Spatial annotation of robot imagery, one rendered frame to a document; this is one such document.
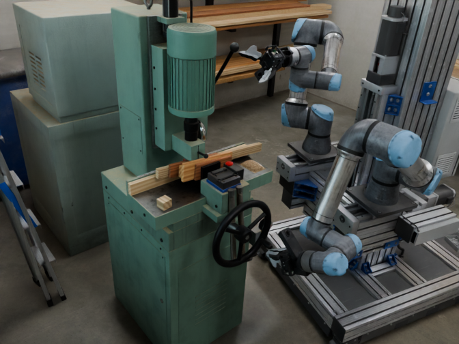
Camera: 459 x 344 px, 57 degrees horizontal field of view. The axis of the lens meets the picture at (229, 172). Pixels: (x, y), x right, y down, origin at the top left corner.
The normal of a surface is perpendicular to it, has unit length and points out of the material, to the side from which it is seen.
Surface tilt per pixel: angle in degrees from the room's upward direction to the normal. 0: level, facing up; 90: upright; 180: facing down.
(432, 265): 0
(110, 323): 0
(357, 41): 90
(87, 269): 0
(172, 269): 90
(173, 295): 90
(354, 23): 90
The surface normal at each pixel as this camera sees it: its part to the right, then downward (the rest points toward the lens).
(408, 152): 0.60, 0.36
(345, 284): 0.05, -0.87
